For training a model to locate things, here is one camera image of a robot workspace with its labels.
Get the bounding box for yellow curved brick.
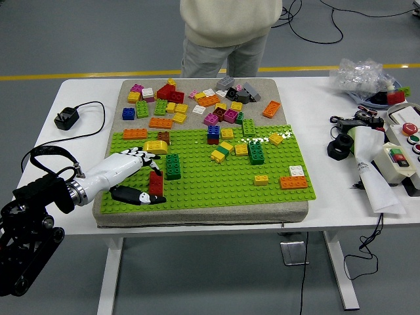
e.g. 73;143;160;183
142;140;169;155

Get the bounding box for black power plug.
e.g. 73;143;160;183
53;106;80;131

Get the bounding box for black servo parts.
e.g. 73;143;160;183
354;110;385;132

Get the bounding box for small white switch box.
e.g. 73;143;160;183
373;141;417;186

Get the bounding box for clear plastic bag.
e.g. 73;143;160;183
329;58;396;99

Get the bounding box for large black nut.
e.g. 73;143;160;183
326;133;354;161

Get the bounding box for person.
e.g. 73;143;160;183
179;0;283;79

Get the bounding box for black plug cord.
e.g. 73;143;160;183
20;100;106;173

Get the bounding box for white paper sheet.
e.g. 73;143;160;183
352;126;408;216

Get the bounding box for white table leg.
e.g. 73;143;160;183
96;236;124;315
322;230;360;311

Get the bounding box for metal floor plate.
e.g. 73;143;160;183
279;241;310;266

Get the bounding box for red long brick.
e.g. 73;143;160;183
148;170;164;198

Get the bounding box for large red brick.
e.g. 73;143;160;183
156;83;177;101

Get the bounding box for white button control box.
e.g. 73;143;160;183
384;121;420;190

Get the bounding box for light grey brick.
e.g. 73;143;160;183
215;76;236;91

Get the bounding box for thin black hanging cable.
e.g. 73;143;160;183
299;231;310;315

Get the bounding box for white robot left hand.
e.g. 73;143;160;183
77;146;167;206

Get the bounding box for dark green long brick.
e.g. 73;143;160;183
247;140;266;165
165;153;182;181

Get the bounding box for black power adapter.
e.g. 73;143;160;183
337;117;368;131

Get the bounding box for black floor cable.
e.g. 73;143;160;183
272;0;420;45

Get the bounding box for green paper piece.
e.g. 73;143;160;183
346;127;358;155

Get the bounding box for green studded baseplate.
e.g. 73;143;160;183
99;123;317;215

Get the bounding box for blue plastic dish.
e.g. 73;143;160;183
344;80;411;108

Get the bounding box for orange long brick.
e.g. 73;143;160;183
148;117;174;130
122;128;148;141
279;175;309;190
262;100;282;118
196;94;221;108

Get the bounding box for magenta hollow brick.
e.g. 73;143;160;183
223;108;240;124

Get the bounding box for white flat device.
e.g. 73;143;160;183
386;102;420;127

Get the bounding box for grey long brick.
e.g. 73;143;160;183
241;81;262;102

